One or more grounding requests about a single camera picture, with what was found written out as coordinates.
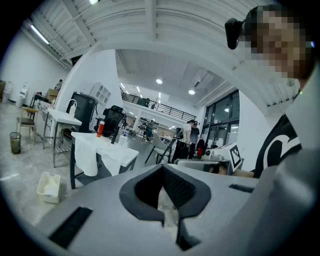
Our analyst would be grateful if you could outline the white arched faucet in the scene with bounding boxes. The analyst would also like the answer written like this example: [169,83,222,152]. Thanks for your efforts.
[65,98,78,116]

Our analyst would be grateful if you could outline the white washbasin dark stand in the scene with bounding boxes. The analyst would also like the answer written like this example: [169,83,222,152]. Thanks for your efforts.
[69,131,140,190]

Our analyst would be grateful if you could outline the white glass-door cabinet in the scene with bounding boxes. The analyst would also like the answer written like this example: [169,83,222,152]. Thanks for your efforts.
[89,81,112,105]

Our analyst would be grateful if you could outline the person's black printed shirt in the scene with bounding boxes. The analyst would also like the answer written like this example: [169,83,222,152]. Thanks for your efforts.
[251,113,303,179]

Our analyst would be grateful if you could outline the long tube light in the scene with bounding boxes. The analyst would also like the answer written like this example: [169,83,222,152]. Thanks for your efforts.
[29,24,50,45]

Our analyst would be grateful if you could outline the person's face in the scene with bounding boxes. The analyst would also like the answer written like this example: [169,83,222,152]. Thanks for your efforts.
[246,4,316,81]

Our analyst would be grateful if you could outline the dark mesh waste bin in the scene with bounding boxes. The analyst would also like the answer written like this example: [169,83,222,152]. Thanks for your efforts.
[9,131,22,155]

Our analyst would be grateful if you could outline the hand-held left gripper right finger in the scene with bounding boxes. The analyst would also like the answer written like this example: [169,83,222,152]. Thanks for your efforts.
[162,163,259,252]

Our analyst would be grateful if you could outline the black-framed glass doors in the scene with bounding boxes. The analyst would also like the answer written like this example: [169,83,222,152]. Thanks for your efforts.
[203,89,241,151]

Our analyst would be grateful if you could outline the clear pump bottle blue pump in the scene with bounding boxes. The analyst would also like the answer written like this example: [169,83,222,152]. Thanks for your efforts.
[117,133,128,148]

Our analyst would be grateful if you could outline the black head-worn camera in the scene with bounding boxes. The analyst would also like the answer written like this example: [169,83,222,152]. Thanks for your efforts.
[224,17,247,50]

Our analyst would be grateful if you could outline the white washbasin steel stand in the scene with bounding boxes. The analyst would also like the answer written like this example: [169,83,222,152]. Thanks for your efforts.
[42,107,83,168]

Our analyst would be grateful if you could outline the person's right forearm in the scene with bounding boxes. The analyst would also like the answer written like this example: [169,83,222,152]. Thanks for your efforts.
[233,169,255,179]

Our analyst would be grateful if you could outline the white marble counter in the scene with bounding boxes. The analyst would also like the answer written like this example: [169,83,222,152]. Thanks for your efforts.
[34,99,55,142]

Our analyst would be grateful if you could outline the person's right hand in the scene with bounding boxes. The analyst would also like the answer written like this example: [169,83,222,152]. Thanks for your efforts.
[208,164,228,176]

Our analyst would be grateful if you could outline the black side table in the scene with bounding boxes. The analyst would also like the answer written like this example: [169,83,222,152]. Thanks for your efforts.
[29,92,51,118]

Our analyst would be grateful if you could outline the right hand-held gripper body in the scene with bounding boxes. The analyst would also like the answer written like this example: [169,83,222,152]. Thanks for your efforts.
[202,142,244,174]

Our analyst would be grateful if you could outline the white toilet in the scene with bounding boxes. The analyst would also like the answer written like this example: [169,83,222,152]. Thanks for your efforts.
[1,80,14,104]
[16,81,30,108]

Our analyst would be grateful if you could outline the white display shelf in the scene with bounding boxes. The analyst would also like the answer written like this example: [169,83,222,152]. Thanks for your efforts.
[136,116,161,134]

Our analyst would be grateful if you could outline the brown cardboard box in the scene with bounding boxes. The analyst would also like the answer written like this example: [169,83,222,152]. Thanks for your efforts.
[46,88,61,103]

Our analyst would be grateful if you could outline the grey chair black legs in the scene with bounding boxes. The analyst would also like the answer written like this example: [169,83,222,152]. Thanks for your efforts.
[144,132,177,165]

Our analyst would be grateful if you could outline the white towel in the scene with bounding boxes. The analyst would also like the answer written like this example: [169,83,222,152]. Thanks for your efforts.
[96,146,127,177]
[74,134,99,177]
[43,175,60,198]

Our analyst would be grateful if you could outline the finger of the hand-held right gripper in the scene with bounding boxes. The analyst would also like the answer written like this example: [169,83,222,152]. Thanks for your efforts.
[174,158,221,173]

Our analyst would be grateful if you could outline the wooden chair brown seat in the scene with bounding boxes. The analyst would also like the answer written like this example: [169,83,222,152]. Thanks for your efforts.
[16,106,40,146]

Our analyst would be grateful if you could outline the black mezzanine railing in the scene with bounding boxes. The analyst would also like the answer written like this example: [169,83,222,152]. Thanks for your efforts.
[121,92,197,121]

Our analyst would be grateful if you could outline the white air conditioner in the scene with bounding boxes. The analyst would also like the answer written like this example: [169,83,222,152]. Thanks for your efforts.
[191,68,215,88]

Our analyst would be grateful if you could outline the white laundry basket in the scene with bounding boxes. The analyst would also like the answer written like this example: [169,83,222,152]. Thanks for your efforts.
[36,171,62,205]

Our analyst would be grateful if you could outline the black office chair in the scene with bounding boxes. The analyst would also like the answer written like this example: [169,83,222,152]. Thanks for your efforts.
[93,104,127,138]

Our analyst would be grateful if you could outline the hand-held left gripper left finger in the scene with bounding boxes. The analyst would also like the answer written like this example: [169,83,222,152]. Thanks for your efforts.
[32,163,180,253]

